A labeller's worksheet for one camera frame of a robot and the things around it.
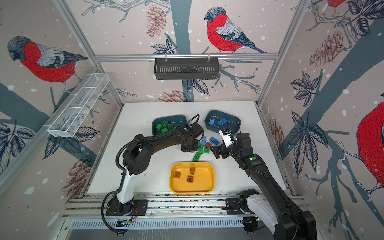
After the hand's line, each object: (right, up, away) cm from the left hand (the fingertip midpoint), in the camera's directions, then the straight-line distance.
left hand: (195, 150), depth 91 cm
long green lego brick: (+1, -4, -1) cm, 4 cm away
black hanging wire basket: (-6, +56, +13) cm, 57 cm away
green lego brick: (-22, +13, +12) cm, 28 cm away
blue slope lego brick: (+12, +17, +15) cm, 26 cm away
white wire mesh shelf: (-62, +21, -19) cm, 68 cm away
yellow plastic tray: (+5, -15, -8) cm, 18 cm away
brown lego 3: (-3, -14, -9) cm, 17 cm away
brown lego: (-10, -12, -9) cm, 18 cm away
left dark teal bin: (-14, +18, +16) cm, 28 cm away
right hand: (+12, +5, -11) cm, 17 cm away
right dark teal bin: (+15, +18, +16) cm, 29 cm away
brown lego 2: (-2, -11, -6) cm, 12 cm away
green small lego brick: (+7, 0, +1) cm, 7 cm away
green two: (-18, +13, +12) cm, 25 cm away
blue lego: (+20, +17, +15) cm, 30 cm away
